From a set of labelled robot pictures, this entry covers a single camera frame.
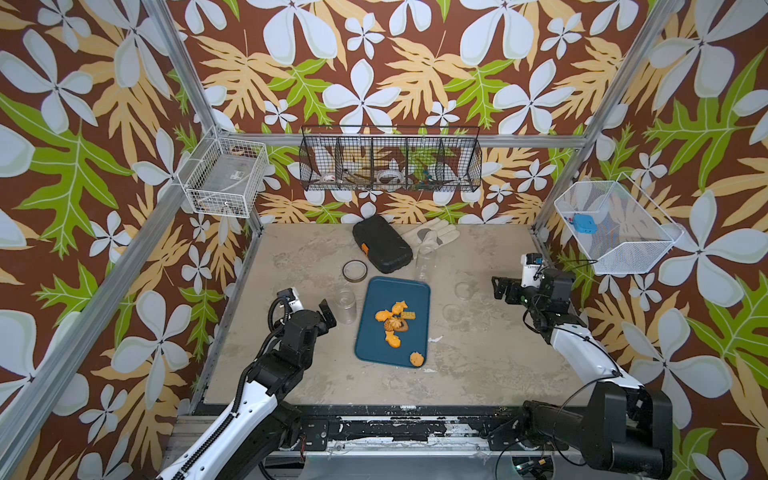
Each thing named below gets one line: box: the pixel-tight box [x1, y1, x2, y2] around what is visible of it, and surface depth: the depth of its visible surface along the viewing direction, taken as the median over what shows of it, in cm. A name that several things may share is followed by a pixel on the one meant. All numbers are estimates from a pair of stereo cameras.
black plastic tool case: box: [352, 215, 413, 273], surface depth 110 cm
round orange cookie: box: [409, 351, 425, 367], surface depth 87 cm
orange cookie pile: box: [375, 300, 417, 348], surface depth 94 cm
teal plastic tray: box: [355, 276, 430, 367], surface depth 95 cm
